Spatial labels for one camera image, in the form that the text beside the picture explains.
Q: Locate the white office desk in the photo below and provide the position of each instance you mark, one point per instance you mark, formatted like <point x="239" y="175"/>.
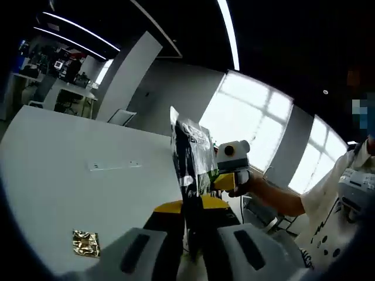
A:
<point x="70" y="87"/>

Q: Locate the ceiling light strip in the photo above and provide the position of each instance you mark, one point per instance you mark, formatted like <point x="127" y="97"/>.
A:
<point x="231" y="35"/>

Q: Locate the bright window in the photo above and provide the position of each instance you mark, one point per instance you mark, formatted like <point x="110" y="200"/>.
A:
<point x="319" y="158"/>
<point x="246" y="117"/>

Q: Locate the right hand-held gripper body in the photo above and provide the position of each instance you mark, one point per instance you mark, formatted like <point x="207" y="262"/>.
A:
<point x="233" y="161"/>

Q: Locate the person in white shirt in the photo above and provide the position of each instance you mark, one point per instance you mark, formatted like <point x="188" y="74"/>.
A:
<point x="328" y="228"/>

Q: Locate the white framed chair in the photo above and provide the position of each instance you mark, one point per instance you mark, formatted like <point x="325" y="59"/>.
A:
<point x="121" y="117"/>

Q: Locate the person's right hand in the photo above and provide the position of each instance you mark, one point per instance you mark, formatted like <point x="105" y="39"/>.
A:
<point x="243" y="191"/>

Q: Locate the grey chest device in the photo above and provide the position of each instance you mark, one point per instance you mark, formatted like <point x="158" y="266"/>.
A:
<point x="357" y="187"/>

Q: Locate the table socket panel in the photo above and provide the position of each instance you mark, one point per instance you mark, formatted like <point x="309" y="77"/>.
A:
<point x="114" y="165"/>

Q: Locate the gold skincare sachet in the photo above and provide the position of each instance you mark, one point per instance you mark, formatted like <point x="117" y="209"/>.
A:
<point x="86" y="243"/>

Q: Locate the black green skincare sachet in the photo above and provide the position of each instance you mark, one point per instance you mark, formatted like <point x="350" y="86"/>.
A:
<point x="190" y="155"/>

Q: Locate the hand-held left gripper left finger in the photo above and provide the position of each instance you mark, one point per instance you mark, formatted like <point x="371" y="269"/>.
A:
<point x="164" y="240"/>

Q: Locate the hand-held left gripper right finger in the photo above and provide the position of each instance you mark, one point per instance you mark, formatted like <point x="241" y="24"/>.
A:
<point x="222" y="234"/>

